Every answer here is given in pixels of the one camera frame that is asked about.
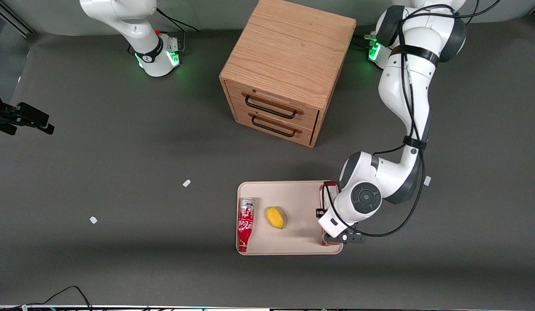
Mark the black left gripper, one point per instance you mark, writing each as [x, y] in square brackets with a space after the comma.
[319, 213]

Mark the red tartan shortbread cookie box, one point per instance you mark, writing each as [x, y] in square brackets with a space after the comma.
[327, 193]

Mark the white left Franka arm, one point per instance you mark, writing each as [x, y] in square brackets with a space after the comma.
[405, 86]

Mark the beige plastic tray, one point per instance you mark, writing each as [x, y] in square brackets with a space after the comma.
[293, 242]

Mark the yellow lemon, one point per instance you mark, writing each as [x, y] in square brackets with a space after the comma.
[275, 217]

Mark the red cola can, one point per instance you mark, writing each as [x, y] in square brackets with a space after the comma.
[245, 222]

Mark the wooden drawer front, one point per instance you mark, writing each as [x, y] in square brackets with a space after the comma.
[276, 101]
[271, 129]

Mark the wooden drawer cabinet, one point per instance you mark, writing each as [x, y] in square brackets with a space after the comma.
[289, 47]

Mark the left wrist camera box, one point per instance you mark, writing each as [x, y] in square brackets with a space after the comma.
[320, 212]

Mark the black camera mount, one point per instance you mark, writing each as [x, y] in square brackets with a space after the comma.
[21, 115]

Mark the aluminium frame rail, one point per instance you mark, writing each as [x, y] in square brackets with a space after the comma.
[12, 17]

